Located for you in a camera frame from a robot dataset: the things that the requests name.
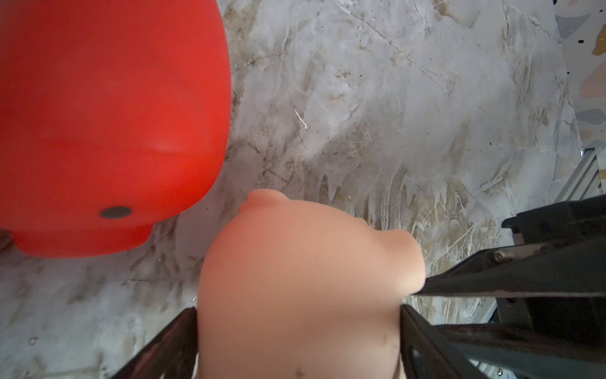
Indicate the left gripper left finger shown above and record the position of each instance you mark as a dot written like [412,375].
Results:
[171,354]

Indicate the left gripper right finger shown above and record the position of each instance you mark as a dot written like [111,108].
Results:
[427,353]

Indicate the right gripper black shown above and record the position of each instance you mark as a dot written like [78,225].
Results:
[537,337]

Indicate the pink piggy bank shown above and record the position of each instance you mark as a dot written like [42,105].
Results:
[295,289]

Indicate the red piggy bank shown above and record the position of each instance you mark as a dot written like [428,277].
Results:
[115,115]

